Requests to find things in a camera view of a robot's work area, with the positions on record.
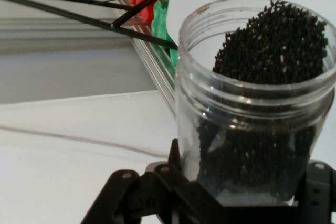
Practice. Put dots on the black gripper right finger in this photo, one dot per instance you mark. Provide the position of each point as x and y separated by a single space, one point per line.
320 190

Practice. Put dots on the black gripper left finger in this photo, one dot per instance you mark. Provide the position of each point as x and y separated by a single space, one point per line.
157 195

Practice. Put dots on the clear jar of black seeds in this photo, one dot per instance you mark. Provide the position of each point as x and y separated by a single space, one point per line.
262 129

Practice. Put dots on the green foam building block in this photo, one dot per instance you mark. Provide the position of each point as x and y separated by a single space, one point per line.
160 24

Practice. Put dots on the aluminium wall rail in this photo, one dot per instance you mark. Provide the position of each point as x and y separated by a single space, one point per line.
157 72

